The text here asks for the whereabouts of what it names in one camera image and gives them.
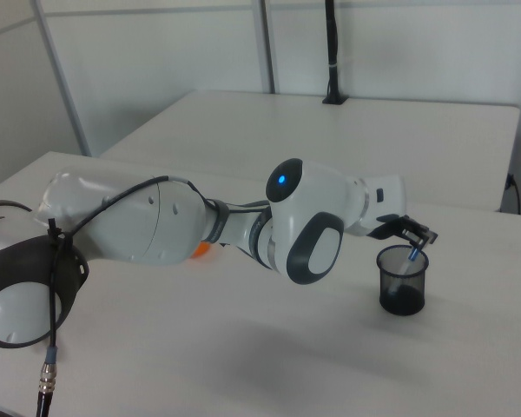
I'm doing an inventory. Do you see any dark robot gripper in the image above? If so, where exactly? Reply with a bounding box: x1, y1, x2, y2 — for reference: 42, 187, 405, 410
351, 173, 439, 252

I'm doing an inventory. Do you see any blue and white marker pen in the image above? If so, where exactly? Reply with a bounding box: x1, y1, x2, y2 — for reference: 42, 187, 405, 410
397, 245, 420, 279

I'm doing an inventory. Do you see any black mesh pen cup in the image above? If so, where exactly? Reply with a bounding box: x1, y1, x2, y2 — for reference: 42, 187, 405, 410
376, 245, 430, 314

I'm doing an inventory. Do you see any black pole with base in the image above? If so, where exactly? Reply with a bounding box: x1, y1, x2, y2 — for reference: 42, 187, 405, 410
321, 0, 349, 106

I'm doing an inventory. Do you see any thin black wall cable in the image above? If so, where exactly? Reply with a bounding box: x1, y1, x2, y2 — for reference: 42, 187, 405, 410
505, 173, 521, 215

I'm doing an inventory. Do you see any black cable with metal connector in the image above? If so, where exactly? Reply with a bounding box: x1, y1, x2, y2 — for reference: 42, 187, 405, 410
34, 175, 266, 417

